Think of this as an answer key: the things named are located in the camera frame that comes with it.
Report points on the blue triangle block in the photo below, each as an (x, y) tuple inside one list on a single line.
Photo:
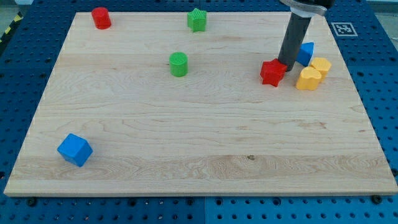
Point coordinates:
[(305, 53)]

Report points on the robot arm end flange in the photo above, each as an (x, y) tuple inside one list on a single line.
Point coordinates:
[(308, 8)]

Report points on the wooden board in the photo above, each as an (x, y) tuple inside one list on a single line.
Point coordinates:
[(215, 131)]

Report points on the green cylinder block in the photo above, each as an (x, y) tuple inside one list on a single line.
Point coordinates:
[(178, 62)]

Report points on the red star block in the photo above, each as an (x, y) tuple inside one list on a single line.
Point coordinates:
[(272, 72)]

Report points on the green star block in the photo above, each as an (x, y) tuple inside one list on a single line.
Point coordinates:
[(196, 20)]

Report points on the yellow heart block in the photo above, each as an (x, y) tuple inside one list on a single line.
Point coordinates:
[(308, 79)]

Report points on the blue cube block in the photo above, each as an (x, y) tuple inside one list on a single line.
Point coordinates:
[(75, 150)]

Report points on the yellow hexagon block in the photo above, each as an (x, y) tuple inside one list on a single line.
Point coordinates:
[(322, 65)]

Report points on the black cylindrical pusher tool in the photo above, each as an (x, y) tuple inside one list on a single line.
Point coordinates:
[(293, 38)]

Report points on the red cylinder block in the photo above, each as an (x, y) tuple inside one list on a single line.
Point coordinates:
[(101, 18)]

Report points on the white fiducial marker tag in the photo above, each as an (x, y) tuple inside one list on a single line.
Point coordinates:
[(344, 29)]

